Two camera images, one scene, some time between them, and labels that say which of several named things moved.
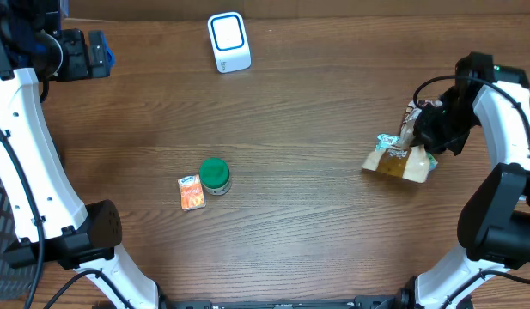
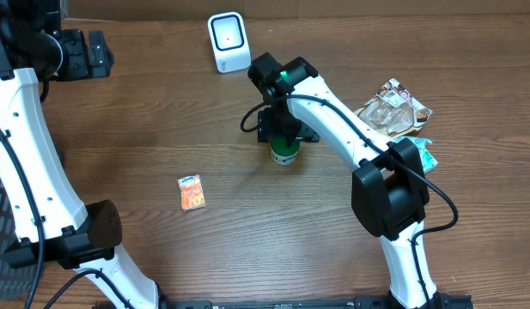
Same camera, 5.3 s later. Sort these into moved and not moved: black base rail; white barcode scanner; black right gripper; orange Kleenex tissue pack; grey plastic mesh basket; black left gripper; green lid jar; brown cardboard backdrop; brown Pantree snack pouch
Moved: green lid jar; black right gripper; brown Pantree snack pouch
Not moved: brown cardboard backdrop; black left gripper; orange Kleenex tissue pack; white barcode scanner; black base rail; grey plastic mesh basket
